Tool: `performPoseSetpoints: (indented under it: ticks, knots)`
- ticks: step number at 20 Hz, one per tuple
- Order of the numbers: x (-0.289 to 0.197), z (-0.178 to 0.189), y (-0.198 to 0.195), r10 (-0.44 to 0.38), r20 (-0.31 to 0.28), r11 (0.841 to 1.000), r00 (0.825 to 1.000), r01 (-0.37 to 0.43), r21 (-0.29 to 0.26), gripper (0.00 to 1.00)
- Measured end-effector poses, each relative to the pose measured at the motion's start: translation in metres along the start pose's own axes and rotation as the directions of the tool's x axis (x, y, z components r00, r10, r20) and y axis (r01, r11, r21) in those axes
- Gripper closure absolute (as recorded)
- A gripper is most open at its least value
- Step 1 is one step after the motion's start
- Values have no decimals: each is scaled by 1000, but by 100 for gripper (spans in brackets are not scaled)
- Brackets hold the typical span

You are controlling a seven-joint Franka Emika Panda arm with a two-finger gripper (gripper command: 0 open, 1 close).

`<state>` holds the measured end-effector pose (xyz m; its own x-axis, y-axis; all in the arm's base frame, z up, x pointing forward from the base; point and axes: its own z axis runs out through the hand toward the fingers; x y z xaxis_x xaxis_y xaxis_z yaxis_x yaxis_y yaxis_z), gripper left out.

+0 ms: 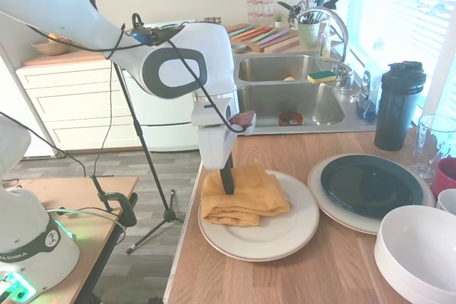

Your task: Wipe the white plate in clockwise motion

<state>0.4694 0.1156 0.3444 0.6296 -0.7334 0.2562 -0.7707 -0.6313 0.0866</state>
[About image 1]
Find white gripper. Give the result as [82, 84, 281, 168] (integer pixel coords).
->
[197, 125, 237, 196]

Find yellow terry towel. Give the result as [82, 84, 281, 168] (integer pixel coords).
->
[200, 162, 291, 229]

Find white plate with gold rim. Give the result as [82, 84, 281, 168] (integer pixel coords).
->
[307, 154, 436, 236]
[197, 169, 321, 262]

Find dark glossy plate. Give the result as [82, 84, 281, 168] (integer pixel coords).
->
[319, 153, 425, 220]

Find white kitchen stove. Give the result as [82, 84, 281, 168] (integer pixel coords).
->
[119, 65, 202, 152]

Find brown bowl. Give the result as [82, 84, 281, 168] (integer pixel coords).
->
[278, 110, 304, 127]

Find dark green clamp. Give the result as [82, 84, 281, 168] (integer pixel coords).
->
[89, 174, 139, 227]

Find stainless steel double sink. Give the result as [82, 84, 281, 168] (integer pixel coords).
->
[233, 53, 379, 137]

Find yellow green sponge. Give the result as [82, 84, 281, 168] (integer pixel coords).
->
[307, 70, 338, 85]

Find pink knife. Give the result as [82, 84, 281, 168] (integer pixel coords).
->
[247, 28, 275, 42]

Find green knife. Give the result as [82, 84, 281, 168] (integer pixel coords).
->
[256, 29, 286, 45]

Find yellow knife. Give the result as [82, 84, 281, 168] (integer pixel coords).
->
[237, 26, 266, 40]

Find wooden cutting board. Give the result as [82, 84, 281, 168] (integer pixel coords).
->
[227, 23, 301, 55]

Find wooden top robot stand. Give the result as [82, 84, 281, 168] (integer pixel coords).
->
[0, 175, 139, 304]

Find clear bottle with blue liquid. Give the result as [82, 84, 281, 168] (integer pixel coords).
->
[356, 38, 382, 120]

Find black wok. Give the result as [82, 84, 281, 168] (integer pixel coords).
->
[149, 22, 188, 40]

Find clear yellow soap bottle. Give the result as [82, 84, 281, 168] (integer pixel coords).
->
[319, 22, 332, 60]

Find pale green utensil crock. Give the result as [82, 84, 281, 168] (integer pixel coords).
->
[297, 21, 321, 51]

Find blue kettle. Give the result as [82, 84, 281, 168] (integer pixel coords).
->
[128, 13, 153, 47]

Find white drawer cabinet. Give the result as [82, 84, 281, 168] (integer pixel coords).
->
[16, 58, 131, 159]

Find chrome arched faucet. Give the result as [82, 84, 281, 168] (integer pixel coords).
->
[298, 7, 356, 92]

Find black shaker bottle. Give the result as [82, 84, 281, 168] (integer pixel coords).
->
[373, 61, 428, 152]

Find large white bowl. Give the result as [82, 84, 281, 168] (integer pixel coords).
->
[373, 205, 456, 293]
[376, 261, 456, 304]

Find clear drinking glass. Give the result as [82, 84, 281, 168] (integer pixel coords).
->
[408, 114, 456, 179]

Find red mug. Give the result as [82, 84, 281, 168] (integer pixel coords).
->
[430, 157, 456, 198]

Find small white cup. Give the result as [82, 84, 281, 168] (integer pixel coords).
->
[436, 189, 456, 216]

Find white window blinds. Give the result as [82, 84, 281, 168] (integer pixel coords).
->
[327, 0, 456, 112]

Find maroon wrist camera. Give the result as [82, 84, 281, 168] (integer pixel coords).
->
[227, 110, 258, 137]

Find black camera tripod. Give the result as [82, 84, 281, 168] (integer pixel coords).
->
[84, 0, 185, 256]

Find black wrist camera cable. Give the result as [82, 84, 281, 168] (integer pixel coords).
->
[105, 22, 250, 133]

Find thin black tripod cable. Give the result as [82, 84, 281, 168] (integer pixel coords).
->
[93, 60, 117, 179]

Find grey cable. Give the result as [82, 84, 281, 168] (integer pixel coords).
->
[44, 207, 128, 246]

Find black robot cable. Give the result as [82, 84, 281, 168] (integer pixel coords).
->
[0, 110, 88, 180]

